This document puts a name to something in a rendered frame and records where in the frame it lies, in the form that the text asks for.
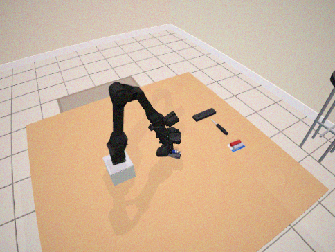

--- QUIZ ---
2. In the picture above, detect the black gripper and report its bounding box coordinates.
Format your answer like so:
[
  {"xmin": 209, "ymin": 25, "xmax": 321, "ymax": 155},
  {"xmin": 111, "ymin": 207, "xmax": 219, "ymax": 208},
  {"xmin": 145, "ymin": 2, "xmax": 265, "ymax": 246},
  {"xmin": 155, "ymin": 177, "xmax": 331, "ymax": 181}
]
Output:
[{"xmin": 156, "ymin": 127, "xmax": 176, "ymax": 157}]

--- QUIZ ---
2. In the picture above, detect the black screwdriver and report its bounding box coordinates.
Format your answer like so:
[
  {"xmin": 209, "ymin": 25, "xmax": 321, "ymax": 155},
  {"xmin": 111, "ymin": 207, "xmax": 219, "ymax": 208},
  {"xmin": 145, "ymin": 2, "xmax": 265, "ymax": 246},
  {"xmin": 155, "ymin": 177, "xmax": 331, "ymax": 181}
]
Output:
[{"xmin": 211, "ymin": 119, "xmax": 228, "ymax": 136}]

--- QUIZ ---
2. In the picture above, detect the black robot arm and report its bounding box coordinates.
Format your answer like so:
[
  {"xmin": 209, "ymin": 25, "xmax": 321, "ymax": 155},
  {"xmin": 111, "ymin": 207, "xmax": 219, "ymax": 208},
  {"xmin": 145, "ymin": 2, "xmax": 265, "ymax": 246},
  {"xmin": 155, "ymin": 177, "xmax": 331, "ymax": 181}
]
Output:
[{"xmin": 106, "ymin": 82, "xmax": 181, "ymax": 165}]

